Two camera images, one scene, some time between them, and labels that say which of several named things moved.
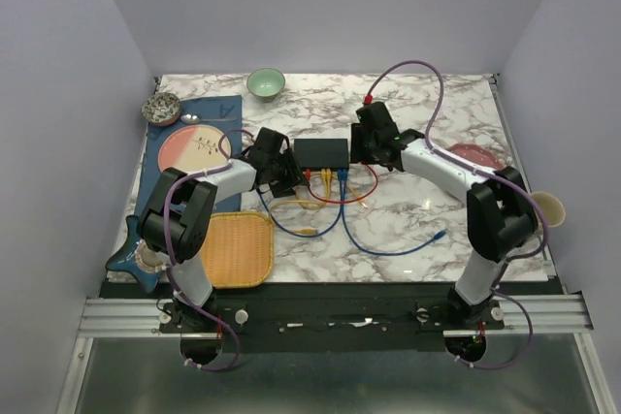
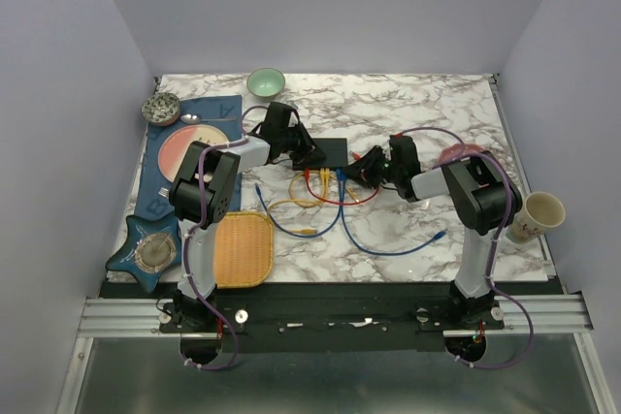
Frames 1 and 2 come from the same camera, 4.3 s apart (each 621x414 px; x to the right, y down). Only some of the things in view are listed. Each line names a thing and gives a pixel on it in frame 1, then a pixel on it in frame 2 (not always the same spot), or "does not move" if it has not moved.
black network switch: x=321 y=153 does not move
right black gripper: x=357 y=152 -> x=362 y=170
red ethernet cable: x=308 y=175 does not move
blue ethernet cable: x=343 y=175 does not move
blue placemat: x=218 y=108 does not move
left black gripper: x=294 y=177 -> x=309 y=150
